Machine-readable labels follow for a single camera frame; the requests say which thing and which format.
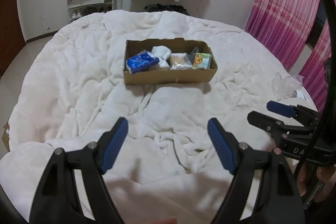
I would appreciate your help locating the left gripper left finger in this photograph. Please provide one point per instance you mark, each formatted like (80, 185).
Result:
(56, 199)

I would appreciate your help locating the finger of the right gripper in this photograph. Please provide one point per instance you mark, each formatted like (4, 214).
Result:
(299, 113)
(270, 122)

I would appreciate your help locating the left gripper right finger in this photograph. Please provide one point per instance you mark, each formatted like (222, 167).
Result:
(277, 200)

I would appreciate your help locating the cartoon tissue pack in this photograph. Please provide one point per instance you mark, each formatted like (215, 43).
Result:
(202, 60)

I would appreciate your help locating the cotton swab bag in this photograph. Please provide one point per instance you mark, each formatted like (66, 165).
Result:
(180, 61)

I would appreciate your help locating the white socks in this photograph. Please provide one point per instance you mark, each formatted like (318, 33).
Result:
(163, 53)

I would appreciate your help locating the blue tissue pack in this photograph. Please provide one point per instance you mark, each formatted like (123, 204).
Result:
(141, 62)

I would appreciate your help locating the person's right hand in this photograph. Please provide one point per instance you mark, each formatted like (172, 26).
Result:
(324, 174)

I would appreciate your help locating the clear plastic bag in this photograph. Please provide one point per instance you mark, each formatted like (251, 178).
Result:
(287, 87)

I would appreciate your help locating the grey socks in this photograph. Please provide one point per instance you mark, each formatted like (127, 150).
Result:
(192, 54)

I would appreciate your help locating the white fluffy blanket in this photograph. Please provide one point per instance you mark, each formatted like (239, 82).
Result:
(74, 92)

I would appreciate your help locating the open cardboard box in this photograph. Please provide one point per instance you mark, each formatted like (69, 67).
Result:
(177, 45)

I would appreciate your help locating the pink curtain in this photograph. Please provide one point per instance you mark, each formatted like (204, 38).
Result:
(283, 27)

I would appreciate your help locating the dark clothes pile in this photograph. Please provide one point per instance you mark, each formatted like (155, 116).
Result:
(158, 8)

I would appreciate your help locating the dark red door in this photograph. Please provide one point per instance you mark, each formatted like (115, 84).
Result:
(11, 37)

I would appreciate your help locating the white shoe rack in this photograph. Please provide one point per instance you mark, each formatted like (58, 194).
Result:
(79, 8)

